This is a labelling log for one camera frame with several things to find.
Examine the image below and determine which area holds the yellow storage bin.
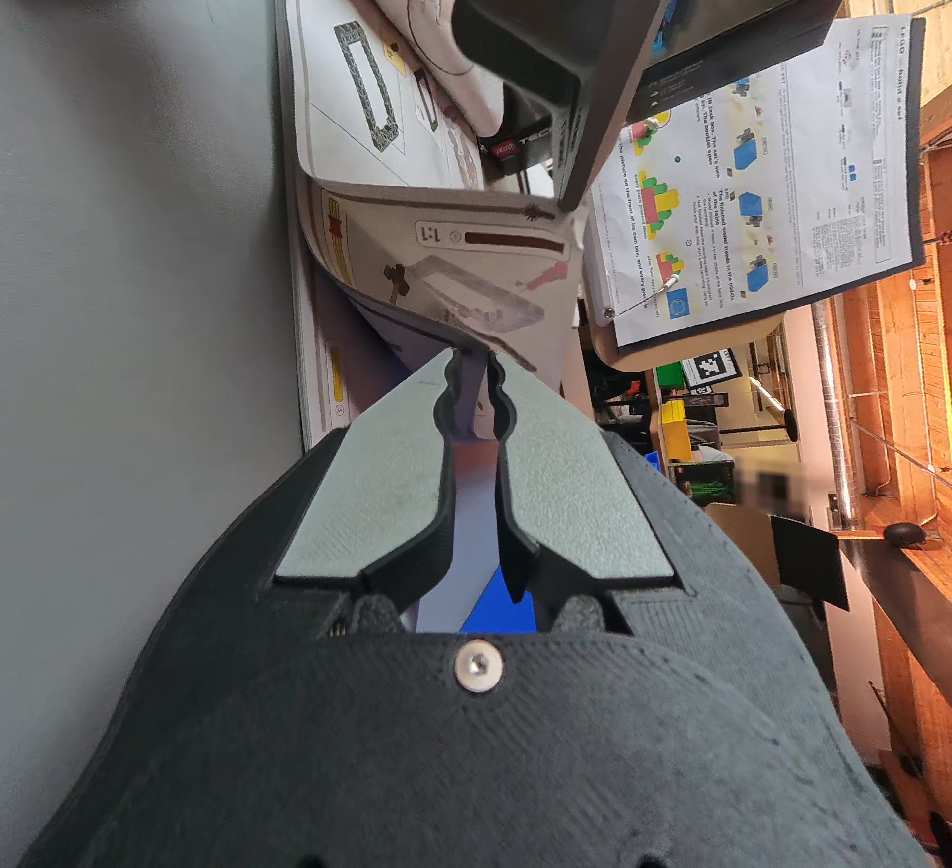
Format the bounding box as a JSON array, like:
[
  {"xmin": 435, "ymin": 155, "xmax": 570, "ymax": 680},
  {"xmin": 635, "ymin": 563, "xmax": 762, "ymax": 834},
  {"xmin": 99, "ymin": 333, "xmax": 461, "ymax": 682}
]
[{"xmin": 660, "ymin": 399, "xmax": 694, "ymax": 461}]

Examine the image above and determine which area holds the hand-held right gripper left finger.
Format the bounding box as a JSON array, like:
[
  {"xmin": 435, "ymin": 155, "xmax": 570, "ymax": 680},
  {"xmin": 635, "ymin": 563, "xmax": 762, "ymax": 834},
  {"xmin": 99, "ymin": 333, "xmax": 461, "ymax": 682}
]
[{"xmin": 274, "ymin": 347, "xmax": 456, "ymax": 612}]

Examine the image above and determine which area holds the metal pipe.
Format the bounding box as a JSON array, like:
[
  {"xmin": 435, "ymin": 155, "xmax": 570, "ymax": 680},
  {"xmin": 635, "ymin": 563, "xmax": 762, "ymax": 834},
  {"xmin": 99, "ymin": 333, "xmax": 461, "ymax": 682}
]
[{"xmin": 811, "ymin": 303, "xmax": 858, "ymax": 530}]

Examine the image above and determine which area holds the printed task sheet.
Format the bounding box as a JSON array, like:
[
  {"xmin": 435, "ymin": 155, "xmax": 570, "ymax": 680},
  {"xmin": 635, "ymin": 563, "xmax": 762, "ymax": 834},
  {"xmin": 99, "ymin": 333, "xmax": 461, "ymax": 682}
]
[{"xmin": 588, "ymin": 12, "xmax": 927, "ymax": 352}]

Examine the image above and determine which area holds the blue plastic bin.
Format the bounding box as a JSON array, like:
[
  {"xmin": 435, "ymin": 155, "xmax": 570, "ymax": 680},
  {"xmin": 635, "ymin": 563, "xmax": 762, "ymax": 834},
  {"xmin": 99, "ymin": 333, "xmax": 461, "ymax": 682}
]
[{"xmin": 457, "ymin": 563, "xmax": 538, "ymax": 634}]

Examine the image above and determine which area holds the black flat panel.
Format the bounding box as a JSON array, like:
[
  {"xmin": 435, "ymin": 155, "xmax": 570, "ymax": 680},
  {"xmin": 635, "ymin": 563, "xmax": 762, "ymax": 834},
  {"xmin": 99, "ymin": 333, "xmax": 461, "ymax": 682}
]
[{"xmin": 770, "ymin": 514, "xmax": 850, "ymax": 612}]

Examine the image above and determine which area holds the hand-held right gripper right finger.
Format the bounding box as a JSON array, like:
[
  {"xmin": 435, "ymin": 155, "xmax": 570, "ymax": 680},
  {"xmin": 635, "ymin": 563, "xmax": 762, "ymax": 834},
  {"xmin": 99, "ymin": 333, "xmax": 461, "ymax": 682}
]
[{"xmin": 487, "ymin": 351, "xmax": 676, "ymax": 605}]

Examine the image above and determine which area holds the lego instruction booklet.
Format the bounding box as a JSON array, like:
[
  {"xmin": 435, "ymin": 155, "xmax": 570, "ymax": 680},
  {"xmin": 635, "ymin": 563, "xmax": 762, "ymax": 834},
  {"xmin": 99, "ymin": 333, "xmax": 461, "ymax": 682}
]
[{"xmin": 271, "ymin": 0, "xmax": 589, "ymax": 448}]

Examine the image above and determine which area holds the black and white marker tag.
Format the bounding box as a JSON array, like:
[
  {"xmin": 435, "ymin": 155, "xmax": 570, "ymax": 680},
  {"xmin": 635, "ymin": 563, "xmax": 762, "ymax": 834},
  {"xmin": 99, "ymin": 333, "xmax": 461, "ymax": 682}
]
[{"xmin": 683, "ymin": 349, "xmax": 741, "ymax": 389}]

